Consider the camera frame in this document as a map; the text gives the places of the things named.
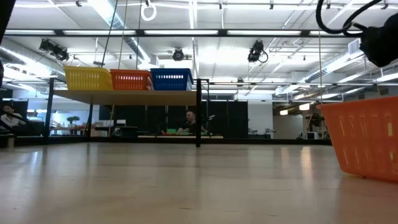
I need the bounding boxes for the black overhead frame beam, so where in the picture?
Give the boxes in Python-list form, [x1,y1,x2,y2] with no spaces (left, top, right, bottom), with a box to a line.
[0,28,364,39]

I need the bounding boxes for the person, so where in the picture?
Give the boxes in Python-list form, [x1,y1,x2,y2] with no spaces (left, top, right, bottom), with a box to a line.
[175,111,206,135]
[0,103,29,129]

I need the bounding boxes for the small green plant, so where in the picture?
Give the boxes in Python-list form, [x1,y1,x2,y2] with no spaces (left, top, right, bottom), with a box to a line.
[66,115,81,128]

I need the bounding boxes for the black table frame rails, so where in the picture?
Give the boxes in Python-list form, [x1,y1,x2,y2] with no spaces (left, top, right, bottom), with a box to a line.
[14,135,332,147]

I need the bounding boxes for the wooden shelf board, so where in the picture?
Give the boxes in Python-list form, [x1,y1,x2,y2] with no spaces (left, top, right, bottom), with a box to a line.
[53,89,200,106]

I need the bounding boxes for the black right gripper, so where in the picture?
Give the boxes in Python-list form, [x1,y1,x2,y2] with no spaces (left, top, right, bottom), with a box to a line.
[359,12,398,68]

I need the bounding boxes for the silver ceiling duct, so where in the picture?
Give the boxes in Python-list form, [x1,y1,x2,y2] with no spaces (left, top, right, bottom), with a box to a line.
[88,0,153,65]

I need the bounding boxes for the thin yellow hanging cord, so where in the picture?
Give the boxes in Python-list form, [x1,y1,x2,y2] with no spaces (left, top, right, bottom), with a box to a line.
[108,0,129,138]

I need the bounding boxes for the white cable ring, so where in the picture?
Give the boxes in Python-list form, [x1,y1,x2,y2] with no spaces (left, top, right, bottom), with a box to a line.
[140,1,158,22]

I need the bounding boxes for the blue plastic basket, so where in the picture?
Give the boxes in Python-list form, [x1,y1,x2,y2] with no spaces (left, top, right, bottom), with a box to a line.
[150,72,195,91]
[149,68,193,75]

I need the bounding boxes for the orange plastic basket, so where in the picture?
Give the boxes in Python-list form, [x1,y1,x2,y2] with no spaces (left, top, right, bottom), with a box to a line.
[109,68,152,75]
[111,73,155,91]
[316,95,398,184]

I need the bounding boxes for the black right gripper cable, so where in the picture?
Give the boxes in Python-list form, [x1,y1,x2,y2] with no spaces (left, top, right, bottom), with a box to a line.
[315,0,385,35]

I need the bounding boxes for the thin black hanging cable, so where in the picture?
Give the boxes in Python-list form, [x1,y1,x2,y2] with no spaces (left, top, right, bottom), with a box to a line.
[98,0,119,68]

